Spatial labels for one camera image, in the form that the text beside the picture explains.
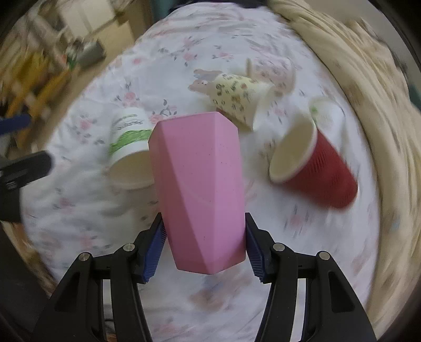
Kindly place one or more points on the white floral bed sheet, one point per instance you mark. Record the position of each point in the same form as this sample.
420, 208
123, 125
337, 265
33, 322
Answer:
77, 209

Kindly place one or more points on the pink patterned paper cup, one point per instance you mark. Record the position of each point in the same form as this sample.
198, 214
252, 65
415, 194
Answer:
279, 72

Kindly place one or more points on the cream bear print duvet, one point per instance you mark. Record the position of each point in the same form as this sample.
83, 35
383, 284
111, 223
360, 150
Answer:
377, 90

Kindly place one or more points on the red ribbed paper cup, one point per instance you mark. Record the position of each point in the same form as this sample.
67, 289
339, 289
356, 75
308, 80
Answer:
304, 162

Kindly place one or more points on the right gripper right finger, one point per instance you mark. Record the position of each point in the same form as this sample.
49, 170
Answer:
332, 311

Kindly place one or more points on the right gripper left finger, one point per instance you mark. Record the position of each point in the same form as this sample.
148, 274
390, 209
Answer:
75, 310

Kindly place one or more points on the pink faceted cup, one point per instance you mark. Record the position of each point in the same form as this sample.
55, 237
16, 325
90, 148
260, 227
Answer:
197, 169

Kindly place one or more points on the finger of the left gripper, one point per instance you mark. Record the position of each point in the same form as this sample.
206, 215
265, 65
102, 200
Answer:
16, 174

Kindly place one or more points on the white paper cup green logo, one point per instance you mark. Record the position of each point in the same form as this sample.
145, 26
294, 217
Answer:
327, 114

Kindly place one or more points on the cream patterned paper cup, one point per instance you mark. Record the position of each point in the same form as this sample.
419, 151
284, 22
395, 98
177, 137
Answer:
242, 98

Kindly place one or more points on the grey trash bin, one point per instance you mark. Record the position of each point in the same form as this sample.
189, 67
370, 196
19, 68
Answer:
92, 53

